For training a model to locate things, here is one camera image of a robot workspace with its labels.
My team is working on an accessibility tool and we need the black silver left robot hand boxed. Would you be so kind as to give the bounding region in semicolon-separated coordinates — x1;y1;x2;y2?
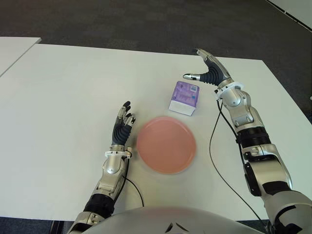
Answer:
111;101;136;147

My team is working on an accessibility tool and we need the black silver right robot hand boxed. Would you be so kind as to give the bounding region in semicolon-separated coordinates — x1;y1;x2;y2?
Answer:
183;48;232;86

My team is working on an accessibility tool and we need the purple white tissue paper pack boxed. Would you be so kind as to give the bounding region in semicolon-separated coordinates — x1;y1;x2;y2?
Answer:
168;80;201;116

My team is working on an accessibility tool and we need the round pink plate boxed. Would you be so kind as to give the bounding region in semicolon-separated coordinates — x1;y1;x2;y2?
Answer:
136;116;197;175

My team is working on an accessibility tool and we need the silver robot torso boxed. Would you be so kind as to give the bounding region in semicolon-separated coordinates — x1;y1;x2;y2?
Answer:
92;206;269;234

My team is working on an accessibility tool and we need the white table with dark edge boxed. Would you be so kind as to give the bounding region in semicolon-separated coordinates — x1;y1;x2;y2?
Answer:
265;0;312;37

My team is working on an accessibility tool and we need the white side table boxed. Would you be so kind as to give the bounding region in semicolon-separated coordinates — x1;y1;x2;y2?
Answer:
0;36;42;77

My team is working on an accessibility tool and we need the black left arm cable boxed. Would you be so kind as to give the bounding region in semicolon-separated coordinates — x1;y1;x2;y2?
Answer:
123;156;144;208

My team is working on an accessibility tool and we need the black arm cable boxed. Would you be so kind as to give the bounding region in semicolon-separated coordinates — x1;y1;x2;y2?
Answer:
123;156;144;208
209;97;271;234

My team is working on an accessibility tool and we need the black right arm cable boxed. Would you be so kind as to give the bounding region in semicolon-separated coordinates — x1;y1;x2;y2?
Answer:
209;97;271;234

